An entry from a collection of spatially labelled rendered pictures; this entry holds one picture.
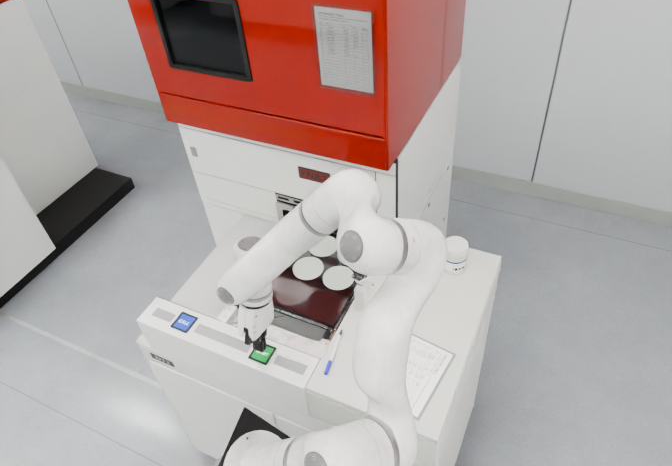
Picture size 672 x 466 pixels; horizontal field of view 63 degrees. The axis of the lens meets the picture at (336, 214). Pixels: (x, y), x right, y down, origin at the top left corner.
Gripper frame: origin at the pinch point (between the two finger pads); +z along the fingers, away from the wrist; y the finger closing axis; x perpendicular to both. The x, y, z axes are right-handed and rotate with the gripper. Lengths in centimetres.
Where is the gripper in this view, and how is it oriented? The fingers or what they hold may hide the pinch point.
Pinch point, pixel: (259, 343)
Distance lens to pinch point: 147.5
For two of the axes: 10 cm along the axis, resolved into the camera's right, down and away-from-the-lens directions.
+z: -0.2, 8.5, 5.3
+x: 9.0, 2.4, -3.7
